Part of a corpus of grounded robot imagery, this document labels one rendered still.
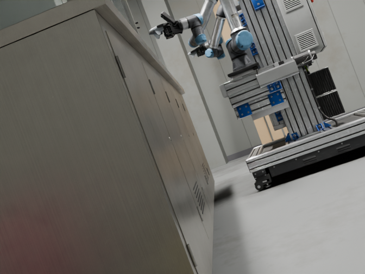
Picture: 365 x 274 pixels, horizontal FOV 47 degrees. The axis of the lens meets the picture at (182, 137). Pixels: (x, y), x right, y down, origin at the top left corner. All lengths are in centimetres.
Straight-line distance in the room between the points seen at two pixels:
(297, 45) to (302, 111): 46
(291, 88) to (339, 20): 304
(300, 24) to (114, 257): 243
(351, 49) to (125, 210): 528
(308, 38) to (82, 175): 237
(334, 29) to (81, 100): 526
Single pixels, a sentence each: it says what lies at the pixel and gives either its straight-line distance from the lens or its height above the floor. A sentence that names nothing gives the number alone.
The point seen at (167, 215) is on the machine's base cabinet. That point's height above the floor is 36.
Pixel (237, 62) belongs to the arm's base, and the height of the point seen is 87.
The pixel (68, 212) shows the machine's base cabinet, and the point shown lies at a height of 44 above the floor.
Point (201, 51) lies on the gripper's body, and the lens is 390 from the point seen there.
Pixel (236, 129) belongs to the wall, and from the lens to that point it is 600.
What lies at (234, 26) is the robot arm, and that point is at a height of 109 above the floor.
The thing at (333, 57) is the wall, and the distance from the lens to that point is 603.
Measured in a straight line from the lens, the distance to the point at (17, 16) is 118.
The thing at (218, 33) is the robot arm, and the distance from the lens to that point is 365.
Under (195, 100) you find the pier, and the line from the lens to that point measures 580.
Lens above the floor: 50
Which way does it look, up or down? 1 degrees up
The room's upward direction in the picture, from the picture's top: 21 degrees counter-clockwise
